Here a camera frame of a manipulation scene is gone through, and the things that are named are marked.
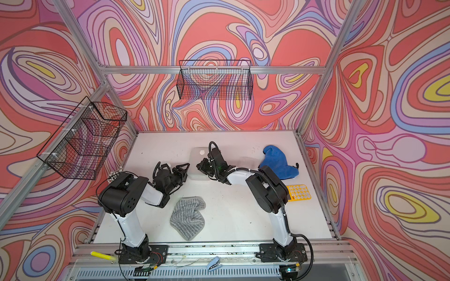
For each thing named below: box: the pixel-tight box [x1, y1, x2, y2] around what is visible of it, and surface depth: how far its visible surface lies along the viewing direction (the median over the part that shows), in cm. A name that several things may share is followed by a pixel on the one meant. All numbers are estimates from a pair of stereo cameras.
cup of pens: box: [107, 169, 124, 184], surface depth 80 cm
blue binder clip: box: [207, 256, 220, 270], surface depth 73 cm
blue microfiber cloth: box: [260, 145, 300, 180], surface depth 103 cm
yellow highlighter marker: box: [90, 251, 117, 261], surface depth 75 cm
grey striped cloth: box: [169, 196, 206, 241], surface depth 82 cm
